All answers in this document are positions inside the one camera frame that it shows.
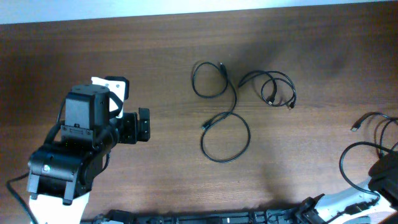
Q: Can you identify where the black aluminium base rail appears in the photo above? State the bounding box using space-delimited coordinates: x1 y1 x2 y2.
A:
80 210 300 224

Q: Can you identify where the left camera cable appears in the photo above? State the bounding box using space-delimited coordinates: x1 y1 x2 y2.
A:
6 99 68 224

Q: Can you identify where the short black looped cable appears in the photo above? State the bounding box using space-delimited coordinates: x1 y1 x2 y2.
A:
238 70 297 111

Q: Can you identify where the long black cable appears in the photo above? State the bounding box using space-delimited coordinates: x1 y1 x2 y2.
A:
191 61 251 164

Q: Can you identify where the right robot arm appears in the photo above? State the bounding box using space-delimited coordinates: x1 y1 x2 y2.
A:
294 154 397 223

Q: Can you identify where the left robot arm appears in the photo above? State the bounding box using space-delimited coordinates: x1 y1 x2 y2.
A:
27 84 150 223

